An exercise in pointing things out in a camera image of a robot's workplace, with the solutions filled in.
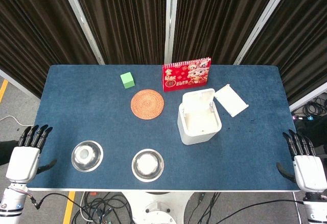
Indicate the steel bowl with white cup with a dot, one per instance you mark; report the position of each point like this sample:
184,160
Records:
87,155

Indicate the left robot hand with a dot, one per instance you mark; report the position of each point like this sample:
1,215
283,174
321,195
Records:
23,161

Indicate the grey metal frame post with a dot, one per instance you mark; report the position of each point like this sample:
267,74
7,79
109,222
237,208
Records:
169,19
264,20
81,20

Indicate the white open-lid bin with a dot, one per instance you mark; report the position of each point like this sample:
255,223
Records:
201,116

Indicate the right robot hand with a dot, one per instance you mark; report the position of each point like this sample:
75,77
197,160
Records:
310,171

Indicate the red desk calendar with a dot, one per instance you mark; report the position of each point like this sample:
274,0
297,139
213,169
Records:
187,75

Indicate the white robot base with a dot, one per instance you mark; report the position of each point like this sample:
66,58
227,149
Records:
157,207

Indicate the black curtain panel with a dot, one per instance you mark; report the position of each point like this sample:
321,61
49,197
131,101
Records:
293,37
122,19
38,22
219,19

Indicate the steel bowl with white contents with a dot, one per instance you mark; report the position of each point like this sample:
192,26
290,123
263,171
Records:
148,165

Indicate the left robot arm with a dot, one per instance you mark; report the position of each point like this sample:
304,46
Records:
11,201

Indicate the round orange woven coaster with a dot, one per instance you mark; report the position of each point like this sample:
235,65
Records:
147,104

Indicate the yellow floor tape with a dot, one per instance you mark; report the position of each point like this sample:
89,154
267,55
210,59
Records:
3,89
69,207

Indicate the blue table mat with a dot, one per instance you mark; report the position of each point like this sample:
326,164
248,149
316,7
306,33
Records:
163,129

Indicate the green cube block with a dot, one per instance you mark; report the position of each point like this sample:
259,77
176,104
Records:
127,80

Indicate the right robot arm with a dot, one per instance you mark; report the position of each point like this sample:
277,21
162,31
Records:
316,206

